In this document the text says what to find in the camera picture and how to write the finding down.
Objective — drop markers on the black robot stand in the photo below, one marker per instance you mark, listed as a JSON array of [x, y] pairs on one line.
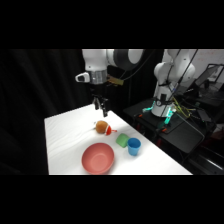
[[180, 131]]

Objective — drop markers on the brown plush toy, red hat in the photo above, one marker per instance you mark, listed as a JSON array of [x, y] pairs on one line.
[[101, 127]]

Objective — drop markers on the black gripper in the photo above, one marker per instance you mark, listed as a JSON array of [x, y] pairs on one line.
[[99, 90]]

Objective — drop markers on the black curtain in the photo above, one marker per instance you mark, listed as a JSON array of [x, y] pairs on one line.
[[40, 100]]

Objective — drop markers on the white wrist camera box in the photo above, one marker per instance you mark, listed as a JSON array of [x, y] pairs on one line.
[[82, 77]]

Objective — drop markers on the small tan circuit board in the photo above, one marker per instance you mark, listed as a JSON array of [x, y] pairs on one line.
[[115, 81]]

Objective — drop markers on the pink plastic bowl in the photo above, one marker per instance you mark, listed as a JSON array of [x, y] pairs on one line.
[[98, 158]]

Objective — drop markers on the dark laptop screen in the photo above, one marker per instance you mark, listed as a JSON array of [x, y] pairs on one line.
[[210, 75]]

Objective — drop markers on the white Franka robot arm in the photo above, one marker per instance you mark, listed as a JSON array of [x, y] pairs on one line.
[[96, 60]]

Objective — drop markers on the green base light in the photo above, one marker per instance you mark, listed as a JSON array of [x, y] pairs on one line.
[[168, 115]]

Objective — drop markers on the green foam block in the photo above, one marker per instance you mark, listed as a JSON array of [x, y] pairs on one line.
[[122, 140]]

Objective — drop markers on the blue plastic cup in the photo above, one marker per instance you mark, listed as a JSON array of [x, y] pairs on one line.
[[133, 146]]

